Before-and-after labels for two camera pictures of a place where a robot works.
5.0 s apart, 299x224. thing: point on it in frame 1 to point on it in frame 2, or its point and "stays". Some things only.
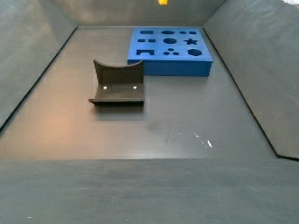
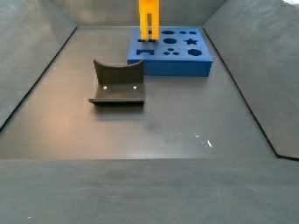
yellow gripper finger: [163, 2] to [144, 10]
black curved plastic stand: [120, 84] stays
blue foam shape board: [171, 51] stays
